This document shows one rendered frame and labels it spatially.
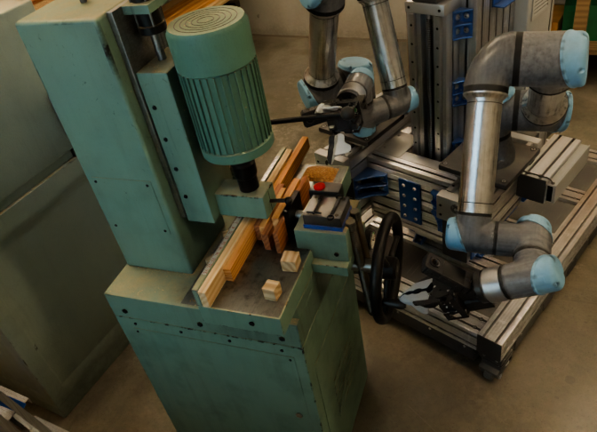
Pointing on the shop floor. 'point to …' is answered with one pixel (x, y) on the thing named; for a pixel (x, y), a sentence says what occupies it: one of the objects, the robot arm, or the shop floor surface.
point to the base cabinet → (258, 372)
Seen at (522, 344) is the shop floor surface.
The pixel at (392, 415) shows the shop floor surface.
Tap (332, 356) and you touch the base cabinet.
